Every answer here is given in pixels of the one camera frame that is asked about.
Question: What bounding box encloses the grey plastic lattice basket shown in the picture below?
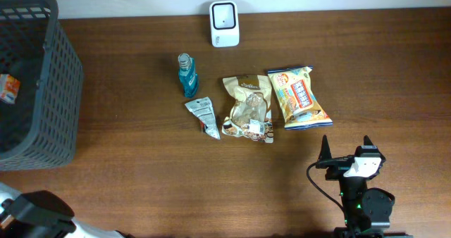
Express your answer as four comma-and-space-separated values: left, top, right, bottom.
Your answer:
1, 0, 84, 171

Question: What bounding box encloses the silver triangular snack packet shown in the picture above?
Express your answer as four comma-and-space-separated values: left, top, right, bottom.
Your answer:
185, 97, 220, 140

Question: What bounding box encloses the teal mouthwash bottle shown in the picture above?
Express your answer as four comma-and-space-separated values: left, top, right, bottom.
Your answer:
178, 54, 199, 99

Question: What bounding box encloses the orange white small box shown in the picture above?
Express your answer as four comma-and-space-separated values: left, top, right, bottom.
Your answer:
0, 74, 20, 104

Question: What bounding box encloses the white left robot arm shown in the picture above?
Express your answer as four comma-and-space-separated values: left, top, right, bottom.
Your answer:
1, 183, 130, 238

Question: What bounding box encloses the white barcode scanner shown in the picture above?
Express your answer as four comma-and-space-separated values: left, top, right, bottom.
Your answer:
209, 1, 240, 48

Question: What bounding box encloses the yellow snack bag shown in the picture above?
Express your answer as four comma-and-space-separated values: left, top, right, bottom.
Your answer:
267, 66, 333, 130

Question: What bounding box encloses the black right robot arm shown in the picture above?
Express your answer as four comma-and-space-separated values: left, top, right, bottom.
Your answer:
306, 135, 409, 238

